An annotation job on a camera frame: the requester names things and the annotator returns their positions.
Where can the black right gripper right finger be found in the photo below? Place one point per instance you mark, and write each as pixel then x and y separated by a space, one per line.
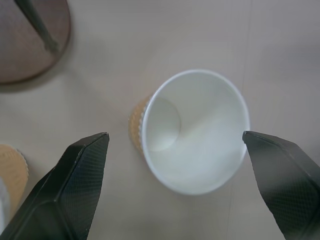
pixel 287 180

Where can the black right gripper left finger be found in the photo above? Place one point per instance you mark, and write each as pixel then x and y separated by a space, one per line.
pixel 62 190

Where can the brown ribbed paper cup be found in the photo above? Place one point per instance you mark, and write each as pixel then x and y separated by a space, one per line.
pixel 197 135
pixel 11 177

